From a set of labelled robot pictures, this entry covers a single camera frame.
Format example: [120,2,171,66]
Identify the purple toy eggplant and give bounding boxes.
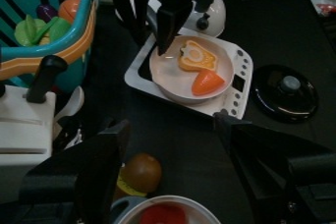
[36,3,59,24]

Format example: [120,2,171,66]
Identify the brown toy kiwi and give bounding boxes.
[115,151,164,198]

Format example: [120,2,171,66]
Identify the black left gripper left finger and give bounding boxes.
[19,119,132,224]

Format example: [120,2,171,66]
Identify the orange toy fruit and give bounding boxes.
[58,0,83,25]

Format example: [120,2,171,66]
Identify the white toy kettle grey base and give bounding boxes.
[115,0,227,38]

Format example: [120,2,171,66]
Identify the orange toy carrot piece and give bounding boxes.
[191,69,227,97]

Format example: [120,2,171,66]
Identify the white toy knife block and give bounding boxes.
[0,84,86,204]

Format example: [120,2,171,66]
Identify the white toy pot grey handle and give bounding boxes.
[110,195,223,224]

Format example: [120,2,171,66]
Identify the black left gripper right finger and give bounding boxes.
[211,109,336,224]

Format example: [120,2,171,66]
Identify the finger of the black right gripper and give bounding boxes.
[154,0,195,57]
[111,0,152,46]

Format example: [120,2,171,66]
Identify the green toy vegetable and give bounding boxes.
[14,14,74,47]

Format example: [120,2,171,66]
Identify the black knife handle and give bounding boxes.
[24,54,70,105]

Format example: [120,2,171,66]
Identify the red toy food piece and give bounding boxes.
[138,202,188,224]

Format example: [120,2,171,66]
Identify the teal basket orange handles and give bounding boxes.
[0,0,100,93]

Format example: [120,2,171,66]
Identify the black pot lid grey knob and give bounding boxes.
[251,64,320,125]

